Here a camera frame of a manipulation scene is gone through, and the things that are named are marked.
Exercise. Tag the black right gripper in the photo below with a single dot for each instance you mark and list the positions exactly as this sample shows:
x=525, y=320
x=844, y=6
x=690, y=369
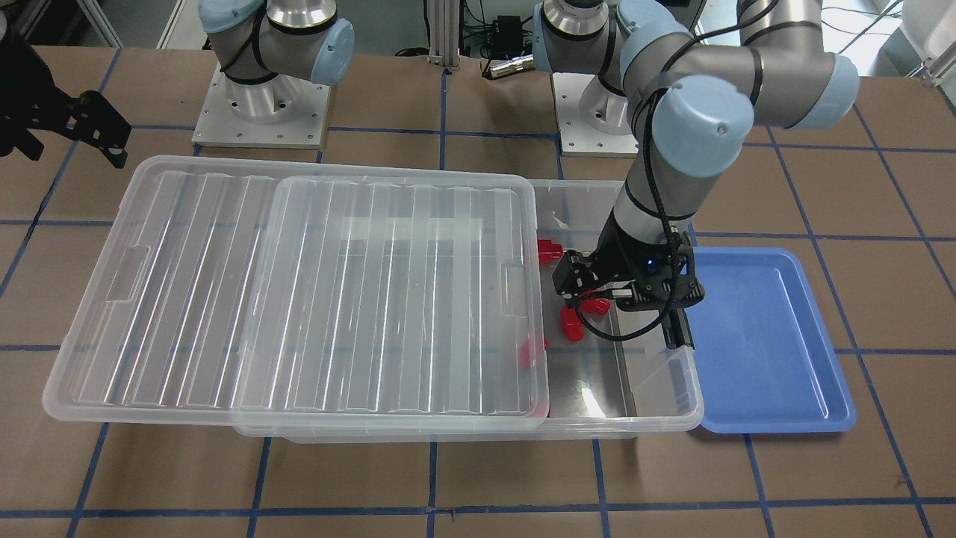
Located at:
x=31, y=104

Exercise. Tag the clear plastic storage box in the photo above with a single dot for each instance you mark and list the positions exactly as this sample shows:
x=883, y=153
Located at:
x=627, y=373

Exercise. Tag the clear plastic box lid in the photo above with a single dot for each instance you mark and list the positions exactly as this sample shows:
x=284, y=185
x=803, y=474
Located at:
x=156, y=336

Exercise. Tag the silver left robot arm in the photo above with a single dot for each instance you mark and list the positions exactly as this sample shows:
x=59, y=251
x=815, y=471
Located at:
x=690, y=105

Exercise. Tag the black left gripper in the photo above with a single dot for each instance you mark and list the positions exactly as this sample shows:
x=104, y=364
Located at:
x=618, y=250

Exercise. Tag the blue plastic tray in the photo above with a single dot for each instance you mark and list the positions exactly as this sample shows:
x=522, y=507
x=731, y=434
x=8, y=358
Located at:
x=763, y=355

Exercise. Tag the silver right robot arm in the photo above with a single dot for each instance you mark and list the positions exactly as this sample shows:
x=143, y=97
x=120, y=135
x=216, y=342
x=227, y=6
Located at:
x=277, y=61

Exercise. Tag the aluminium frame post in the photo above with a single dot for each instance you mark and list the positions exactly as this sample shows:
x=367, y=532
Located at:
x=443, y=23

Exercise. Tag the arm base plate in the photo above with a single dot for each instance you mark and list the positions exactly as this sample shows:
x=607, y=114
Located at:
x=591, y=118
x=285, y=113

